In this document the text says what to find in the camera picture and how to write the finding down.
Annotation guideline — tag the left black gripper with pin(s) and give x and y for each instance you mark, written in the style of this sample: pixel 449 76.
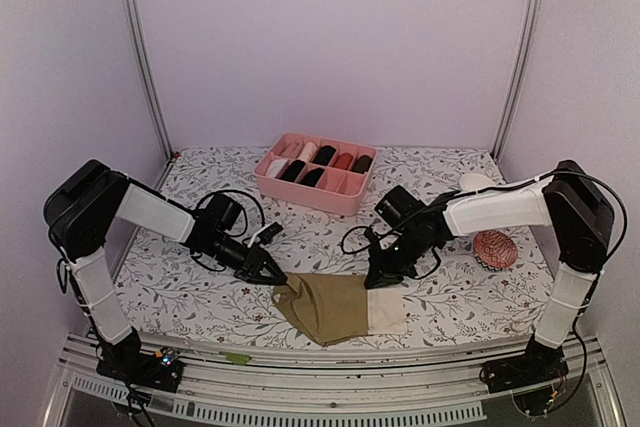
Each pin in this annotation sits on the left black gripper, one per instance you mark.
pixel 253 266

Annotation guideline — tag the green tape scrap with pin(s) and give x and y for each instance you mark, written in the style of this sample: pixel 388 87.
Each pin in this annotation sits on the green tape scrap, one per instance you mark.
pixel 237 358

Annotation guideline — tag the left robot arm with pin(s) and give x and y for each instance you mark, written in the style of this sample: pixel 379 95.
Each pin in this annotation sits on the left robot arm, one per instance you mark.
pixel 81 214

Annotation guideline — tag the olive rolled underwear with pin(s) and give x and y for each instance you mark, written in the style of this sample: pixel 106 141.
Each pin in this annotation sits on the olive rolled underwear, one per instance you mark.
pixel 362 164

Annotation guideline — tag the aluminium frame post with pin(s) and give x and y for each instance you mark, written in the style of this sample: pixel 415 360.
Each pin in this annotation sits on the aluminium frame post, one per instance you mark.
pixel 526 39
pixel 134 22

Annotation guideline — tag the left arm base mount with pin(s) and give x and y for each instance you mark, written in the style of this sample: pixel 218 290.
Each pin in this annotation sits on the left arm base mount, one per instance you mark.
pixel 161 370

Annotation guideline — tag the white folded cloth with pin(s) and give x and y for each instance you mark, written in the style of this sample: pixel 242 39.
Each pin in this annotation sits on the white folded cloth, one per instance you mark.
pixel 275 168

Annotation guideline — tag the khaki underwear cream waistband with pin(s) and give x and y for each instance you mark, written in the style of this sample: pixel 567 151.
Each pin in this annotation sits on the khaki underwear cream waistband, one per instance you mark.
pixel 331 308

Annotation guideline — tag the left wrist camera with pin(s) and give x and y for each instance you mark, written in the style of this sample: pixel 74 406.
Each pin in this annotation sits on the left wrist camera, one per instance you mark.
pixel 262 236

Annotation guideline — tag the floral table mat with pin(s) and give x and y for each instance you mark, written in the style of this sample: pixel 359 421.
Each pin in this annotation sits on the floral table mat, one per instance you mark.
pixel 163 291

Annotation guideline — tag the aluminium front rail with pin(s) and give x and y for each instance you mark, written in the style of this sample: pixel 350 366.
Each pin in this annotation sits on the aluminium front rail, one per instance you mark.
pixel 428 386

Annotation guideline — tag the red rolled underwear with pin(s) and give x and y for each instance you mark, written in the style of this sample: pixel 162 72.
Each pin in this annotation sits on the red rolled underwear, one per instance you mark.
pixel 343 161

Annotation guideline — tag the right aluminium frame post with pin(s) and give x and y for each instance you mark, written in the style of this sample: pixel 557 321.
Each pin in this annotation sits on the right aluminium frame post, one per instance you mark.
pixel 526 39

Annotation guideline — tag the black rolled underwear front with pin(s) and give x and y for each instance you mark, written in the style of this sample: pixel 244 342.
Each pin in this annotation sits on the black rolled underwear front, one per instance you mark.
pixel 292 171

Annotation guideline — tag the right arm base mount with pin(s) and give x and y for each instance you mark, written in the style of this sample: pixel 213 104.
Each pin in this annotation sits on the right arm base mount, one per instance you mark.
pixel 537 364

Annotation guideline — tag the pink folded cloth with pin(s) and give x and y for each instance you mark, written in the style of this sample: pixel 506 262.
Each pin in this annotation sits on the pink folded cloth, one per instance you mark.
pixel 290 150

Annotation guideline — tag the red patterned bowl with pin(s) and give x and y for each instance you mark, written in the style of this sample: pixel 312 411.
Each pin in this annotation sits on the red patterned bowl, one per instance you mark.
pixel 494 250

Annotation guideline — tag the left aluminium frame post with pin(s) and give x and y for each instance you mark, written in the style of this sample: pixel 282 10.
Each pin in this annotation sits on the left aluminium frame post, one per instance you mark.
pixel 134 22

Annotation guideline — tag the pink divided storage box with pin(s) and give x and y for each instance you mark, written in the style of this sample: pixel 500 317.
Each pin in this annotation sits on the pink divided storage box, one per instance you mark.
pixel 338 191

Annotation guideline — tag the black rolled underwear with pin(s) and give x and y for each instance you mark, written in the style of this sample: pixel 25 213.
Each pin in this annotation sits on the black rolled underwear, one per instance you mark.
pixel 324 155
pixel 292 171

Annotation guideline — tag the beige rolled underwear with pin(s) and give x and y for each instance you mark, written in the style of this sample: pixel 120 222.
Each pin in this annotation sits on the beige rolled underwear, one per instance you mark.
pixel 308 151

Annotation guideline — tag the white bowl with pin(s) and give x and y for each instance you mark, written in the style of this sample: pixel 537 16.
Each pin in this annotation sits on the white bowl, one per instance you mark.
pixel 475 182

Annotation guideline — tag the black rolled underwear back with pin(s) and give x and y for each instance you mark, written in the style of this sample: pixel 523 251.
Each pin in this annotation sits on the black rolled underwear back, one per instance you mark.
pixel 324 155

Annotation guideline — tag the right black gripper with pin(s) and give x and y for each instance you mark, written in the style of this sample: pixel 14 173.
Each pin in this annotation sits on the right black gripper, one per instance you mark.
pixel 381 273

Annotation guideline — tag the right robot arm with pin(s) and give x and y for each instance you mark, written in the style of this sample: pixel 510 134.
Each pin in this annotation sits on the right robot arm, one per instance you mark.
pixel 586 218

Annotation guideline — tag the black underwear white trim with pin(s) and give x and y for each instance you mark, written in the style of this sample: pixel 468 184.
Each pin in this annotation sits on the black underwear white trim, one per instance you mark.
pixel 312 177

